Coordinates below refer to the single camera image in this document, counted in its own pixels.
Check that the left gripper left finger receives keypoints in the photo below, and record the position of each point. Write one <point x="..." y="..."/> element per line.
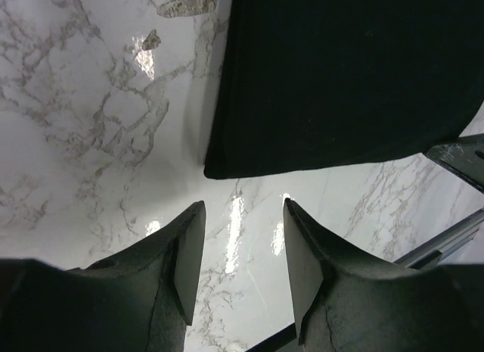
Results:
<point x="139" y="299"/>

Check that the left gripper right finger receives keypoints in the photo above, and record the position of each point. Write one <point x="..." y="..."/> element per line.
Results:
<point x="345" y="299"/>

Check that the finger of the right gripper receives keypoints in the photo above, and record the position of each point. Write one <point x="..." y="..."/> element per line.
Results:
<point x="462" y="157"/>

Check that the black t shirt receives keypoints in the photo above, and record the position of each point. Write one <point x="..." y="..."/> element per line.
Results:
<point x="312" y="84"/>

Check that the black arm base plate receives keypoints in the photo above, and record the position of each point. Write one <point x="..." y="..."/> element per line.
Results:
<point x="282" y="341"/>

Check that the aluminium table edge rail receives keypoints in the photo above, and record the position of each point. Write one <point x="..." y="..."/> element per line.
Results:
<point x="445" y="244"/>

